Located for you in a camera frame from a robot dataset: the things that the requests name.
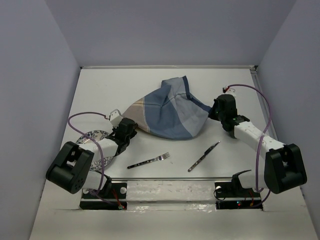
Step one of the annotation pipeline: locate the silver knife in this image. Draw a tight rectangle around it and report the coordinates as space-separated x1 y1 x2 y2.
187 141 221 172

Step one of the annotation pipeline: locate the silver fork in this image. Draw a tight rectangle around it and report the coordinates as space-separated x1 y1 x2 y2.
127 152 170 169

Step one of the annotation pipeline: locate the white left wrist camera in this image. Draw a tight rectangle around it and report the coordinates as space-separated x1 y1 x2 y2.
109 109 123 128

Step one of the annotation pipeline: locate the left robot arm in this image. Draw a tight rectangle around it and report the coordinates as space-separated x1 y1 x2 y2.
45 118 138 198

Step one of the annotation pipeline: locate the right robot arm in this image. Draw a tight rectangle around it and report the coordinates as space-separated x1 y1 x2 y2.
209 94 307 196

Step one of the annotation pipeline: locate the blue white patterned plate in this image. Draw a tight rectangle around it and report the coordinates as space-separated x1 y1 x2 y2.
75 130 114 171

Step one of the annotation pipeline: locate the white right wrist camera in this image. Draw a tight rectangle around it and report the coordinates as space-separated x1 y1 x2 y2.
222 86 237 98

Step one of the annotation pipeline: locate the blue beige checked cloth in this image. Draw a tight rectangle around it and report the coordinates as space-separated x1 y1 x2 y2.
123 76 211 140

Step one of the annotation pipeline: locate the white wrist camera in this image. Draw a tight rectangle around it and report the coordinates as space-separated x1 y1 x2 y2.
222 86 237 98
109 109 123 128

